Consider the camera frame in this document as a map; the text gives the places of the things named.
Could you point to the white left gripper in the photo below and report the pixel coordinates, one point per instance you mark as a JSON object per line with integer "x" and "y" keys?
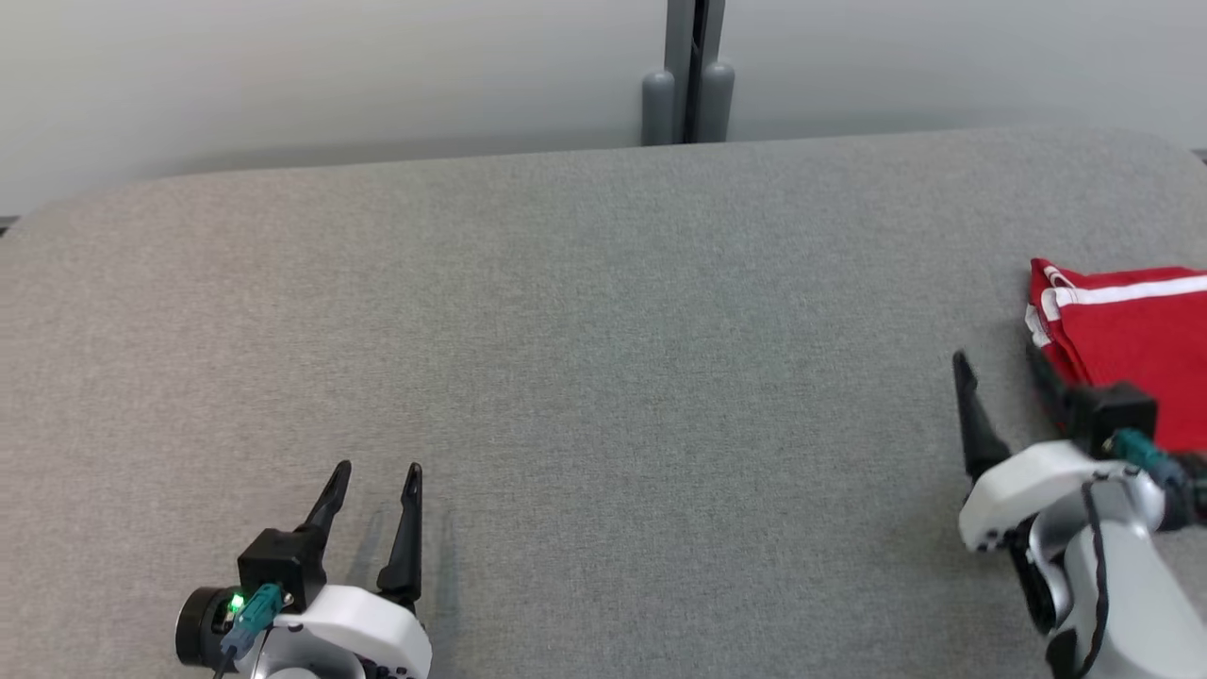
{"x": 358, "y": 632}

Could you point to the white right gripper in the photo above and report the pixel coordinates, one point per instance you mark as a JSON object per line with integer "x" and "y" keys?
{"x": 1023, "y": 490}

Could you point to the red shorts white stripe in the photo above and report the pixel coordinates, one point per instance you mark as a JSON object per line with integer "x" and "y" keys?
{"x": 1150, "y": 349}

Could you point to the grey fabric sofa cushion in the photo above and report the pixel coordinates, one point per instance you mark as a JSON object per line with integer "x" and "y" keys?
{"x": 566, "y": 377}

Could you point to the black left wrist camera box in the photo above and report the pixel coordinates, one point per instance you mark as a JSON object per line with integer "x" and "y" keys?
{"x": 281, "y": 566}

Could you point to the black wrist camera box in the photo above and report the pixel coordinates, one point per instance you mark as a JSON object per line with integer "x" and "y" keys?
{"x": 1113, "y": 415}
{"x": 281, "y": 566}

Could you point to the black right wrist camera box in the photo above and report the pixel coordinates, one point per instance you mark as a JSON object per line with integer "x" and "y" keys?
{"x": 1113, "y": 415}

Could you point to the grey rounded post cap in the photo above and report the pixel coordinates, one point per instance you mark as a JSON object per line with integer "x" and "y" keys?
{"x": 659, "y": 108}
{"x": 718, "y": 104}

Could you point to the grey partition post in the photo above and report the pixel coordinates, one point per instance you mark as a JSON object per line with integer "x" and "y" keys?
{"x": 679, "y": 57}

